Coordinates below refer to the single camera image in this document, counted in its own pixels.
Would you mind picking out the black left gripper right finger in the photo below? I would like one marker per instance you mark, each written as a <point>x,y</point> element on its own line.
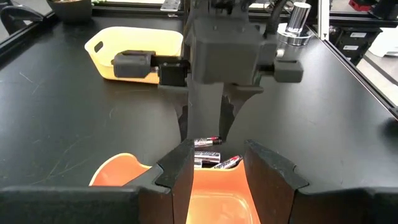
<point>273,193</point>

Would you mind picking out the yellow plastic bin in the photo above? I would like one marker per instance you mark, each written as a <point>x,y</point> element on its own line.
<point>133,40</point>

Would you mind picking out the potted succulent plant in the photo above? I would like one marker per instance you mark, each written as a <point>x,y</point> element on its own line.
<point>71,9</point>

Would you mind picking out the black labelled drawer boxes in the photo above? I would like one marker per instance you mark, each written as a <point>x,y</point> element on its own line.
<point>354,43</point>

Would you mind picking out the chrome cylinder on round base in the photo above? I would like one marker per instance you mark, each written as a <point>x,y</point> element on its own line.
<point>295,28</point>

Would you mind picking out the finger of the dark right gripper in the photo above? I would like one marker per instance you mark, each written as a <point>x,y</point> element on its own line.
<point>230,102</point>
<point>182,105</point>

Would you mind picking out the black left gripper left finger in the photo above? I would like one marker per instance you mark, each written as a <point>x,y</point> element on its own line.
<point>174,186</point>

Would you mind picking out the silver mounting plate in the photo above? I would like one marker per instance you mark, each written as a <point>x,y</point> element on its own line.
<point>170,5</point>

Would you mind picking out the white cabinet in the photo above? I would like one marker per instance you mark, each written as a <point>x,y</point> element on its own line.
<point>385,40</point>

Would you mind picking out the orange plastic bin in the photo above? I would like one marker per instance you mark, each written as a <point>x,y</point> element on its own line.
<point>217,193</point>

